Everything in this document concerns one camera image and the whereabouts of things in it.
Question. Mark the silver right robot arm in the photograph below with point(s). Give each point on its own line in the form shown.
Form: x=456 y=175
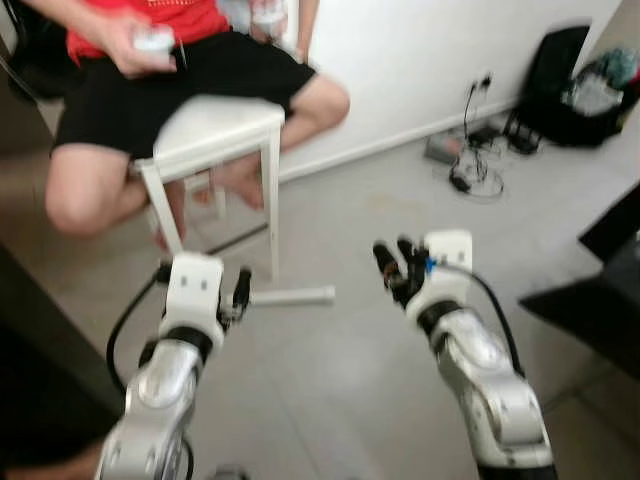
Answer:
x=490 y=400

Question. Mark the small black power adapter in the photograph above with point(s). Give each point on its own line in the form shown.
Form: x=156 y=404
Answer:
x=460 y=182

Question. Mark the white wooden stool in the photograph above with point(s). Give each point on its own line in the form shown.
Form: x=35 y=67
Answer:
x=215 y=125

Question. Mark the white plastic table leg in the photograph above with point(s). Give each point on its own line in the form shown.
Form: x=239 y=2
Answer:
x=295 y=296

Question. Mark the person in red shirt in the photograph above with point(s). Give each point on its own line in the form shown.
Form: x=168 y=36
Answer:
x=150 y=90

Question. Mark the grey metal table frame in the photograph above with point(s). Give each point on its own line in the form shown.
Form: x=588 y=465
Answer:
x=575 y=390

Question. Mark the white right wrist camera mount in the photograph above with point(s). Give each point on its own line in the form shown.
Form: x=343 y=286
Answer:
x=445 y=275

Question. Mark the black wall plug charger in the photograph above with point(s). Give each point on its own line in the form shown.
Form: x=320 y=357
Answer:
x=485 y=80

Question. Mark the black power brick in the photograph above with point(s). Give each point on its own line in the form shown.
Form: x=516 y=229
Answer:
x=485 y=134

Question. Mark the white handheld controller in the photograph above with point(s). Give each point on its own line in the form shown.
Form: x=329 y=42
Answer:
x=153 y=40
x=268 y=12

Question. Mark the black open suitcase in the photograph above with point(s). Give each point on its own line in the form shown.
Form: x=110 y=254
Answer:
x=555 y=80

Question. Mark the grey box with red label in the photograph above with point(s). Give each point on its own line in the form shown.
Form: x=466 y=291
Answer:
x=443 y=150

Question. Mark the teal cloth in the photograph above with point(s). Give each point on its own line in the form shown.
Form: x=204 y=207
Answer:
x=618 y=66

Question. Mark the dark wooden furniture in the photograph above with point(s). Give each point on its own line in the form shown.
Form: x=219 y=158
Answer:
x=40 y=350

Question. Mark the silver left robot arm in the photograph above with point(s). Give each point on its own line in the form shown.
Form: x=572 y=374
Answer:
x=160 y=400

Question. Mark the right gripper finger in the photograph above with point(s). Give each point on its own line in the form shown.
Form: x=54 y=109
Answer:
x=384 y=262
x=410 y=255

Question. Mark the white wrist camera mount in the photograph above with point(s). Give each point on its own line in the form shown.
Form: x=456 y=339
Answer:
x=445 y=275
x=195 y=290

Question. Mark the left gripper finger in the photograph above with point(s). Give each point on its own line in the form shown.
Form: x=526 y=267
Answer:
x=163 y=272
x=242 y=285

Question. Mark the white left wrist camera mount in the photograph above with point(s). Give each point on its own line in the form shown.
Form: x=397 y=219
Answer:
x=195 y=290

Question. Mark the clear plastic bag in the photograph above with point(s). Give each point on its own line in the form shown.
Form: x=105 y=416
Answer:
x=592 y=95

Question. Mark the black router with antennas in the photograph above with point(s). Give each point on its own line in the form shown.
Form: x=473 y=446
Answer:
x=522 y=135

